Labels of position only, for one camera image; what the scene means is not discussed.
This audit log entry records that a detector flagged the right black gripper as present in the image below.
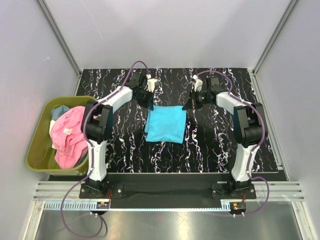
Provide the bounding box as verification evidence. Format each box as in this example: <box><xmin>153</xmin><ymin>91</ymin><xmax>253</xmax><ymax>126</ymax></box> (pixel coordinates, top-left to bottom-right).
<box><xmin>182</xmin><ymin>89</ymin><xmax>210</xmax><ymax>111</ymax></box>

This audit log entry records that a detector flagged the cyan t shirt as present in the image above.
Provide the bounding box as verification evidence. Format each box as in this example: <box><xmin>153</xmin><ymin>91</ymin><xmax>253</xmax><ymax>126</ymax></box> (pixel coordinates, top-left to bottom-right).
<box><xmin>144</xmin><ymin>105</ymin><xmax>187</xmax><ymax>144</ymax></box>

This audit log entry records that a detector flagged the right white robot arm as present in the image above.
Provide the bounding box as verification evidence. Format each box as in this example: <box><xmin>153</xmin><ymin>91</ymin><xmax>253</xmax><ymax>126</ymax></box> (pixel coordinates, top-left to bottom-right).
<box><xmin>182</xmin><ymin>90</ymin><xmax>268</xmax><ymax>199</ymax></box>

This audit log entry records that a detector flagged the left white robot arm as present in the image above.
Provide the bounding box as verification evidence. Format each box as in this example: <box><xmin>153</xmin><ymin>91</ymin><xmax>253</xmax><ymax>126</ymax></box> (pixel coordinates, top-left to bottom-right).
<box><xmin>81</xmin><ymin>86</ymin><xmax>154</xmax><ymax>198</ymax></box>

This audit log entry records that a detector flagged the pink t shirt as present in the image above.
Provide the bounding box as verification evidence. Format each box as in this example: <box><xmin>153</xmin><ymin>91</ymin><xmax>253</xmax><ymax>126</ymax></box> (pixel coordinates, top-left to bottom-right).
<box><xmin>50</xmin><ymin>106</ymin><xmax>88</xmax><ymax>169</ymax></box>

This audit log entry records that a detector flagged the grey blue t shirt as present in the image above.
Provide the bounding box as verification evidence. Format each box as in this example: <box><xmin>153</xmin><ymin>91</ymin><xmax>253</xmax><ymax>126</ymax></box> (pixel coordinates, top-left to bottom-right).
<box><xmin>51</xmin><ymin>105</ymin><xmax>71</xmax><ymax>121</ymax></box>

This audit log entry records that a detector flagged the white t shirt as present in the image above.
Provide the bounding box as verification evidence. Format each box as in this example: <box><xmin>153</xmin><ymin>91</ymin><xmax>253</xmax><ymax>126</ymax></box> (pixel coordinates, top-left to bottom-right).
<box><xmin>49</xmin><ymin>119</ymin><xmax>56</xmax><ymax>135</ymax></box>

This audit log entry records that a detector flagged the right small circuit board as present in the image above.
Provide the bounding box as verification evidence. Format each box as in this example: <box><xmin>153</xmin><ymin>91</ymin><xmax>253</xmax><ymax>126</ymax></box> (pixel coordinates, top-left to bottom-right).
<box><xmin>232</xmin><ymin>202</ymin><xmax>247</xmax><ymax>211</ymax></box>

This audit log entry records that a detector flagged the small circuit board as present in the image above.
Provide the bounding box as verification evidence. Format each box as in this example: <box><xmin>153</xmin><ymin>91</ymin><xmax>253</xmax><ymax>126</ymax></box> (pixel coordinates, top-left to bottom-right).
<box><xmin>232</xmin><ymin>202</ymin><xmax>247</xmax><ymax>211</ymax></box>
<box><xmin>96</xmin><ymin>201</ymin><xmax>110</xmax><ymax>209</ymax></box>

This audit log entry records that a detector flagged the left small circuit board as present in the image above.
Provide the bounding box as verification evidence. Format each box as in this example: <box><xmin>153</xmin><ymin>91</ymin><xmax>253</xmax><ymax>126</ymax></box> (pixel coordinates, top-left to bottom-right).
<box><xmin>96</xmin><ymin>201</ymin><xmax>110</xmax><ymax>209</ymax></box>

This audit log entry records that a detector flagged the olive green plastic bin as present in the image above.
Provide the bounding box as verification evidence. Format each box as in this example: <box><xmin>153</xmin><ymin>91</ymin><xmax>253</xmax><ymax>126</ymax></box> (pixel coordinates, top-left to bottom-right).
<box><xmin>25</xmin><ymin>96</ymin><xmax>95</xmax><ymax>176</ymax></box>

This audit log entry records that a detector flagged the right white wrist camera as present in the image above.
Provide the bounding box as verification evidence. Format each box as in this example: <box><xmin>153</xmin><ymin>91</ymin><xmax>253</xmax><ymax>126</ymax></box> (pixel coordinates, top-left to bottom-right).
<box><xmin>190</xmin><ymin>74</ymin><xmax>223</xmax><ymax>95</ymax></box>

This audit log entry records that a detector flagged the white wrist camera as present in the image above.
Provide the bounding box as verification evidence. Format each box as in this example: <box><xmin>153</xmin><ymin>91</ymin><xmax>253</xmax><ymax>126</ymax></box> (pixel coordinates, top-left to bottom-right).
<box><xmin>190</xmin><ymin>74</ymin><xmax>223</xmax><ymax>95</ymax></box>
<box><xmin>127</xmin><ymin>71</ymin><xmax>160</xmax><ymax>93</ymax></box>

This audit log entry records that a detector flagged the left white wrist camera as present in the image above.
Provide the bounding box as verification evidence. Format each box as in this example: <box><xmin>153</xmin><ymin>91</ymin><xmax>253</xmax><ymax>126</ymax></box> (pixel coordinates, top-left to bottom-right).
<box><xmin>127</xmin><ymin>71</ymin><xmax>160</xmax><ymax>93</ymax></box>

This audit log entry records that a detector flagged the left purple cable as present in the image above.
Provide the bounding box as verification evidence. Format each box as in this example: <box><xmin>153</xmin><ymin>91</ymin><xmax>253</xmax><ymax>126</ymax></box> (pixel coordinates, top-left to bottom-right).
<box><xmin>59</xmin><ymin>59</ymin><xmax>152</xmax><ymax>237</ymax></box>

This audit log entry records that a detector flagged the right aluminium corner post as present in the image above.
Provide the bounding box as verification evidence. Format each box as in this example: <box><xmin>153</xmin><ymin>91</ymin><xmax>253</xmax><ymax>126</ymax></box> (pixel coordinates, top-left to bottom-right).
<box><xmin>252</xmin><ymin>0</ymin><xmax>300</xmax><ymax>75</ymax></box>

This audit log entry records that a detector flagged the aluminium corner post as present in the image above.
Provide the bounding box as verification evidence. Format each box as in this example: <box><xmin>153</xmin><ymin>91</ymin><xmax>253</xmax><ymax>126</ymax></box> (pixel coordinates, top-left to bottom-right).
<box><xmin>252</xmin><ymin>0</ymin><xmax>300</xmax><ymax>75</ymax></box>
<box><xmin>34</xmin><ymin>0</ymin><xmax>83</xmax><ymax>78</ymax></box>

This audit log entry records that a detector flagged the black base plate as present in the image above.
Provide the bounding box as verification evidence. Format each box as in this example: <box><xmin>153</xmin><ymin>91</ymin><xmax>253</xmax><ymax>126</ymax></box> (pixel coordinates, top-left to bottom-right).
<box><xmin>48</xmin><ymin>172</ymin><xmax>288</xmax><ymax>210</ymax></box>

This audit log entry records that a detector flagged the left aluminium corner post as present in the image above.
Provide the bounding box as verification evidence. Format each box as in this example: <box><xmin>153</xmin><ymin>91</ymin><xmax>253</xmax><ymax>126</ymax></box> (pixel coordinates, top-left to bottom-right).
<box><xmin>34</xmin><ymin>0</ymin><xmax>83</xmax><ymax>78</ymax></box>

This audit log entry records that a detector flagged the white slotted cable duct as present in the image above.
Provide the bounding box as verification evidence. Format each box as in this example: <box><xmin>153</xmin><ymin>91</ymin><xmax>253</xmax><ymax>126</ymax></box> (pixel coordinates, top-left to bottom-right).
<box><xmin>44</xmin><ymin>200</ymin><xmax>108</xmax><ymax>211</ymax></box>

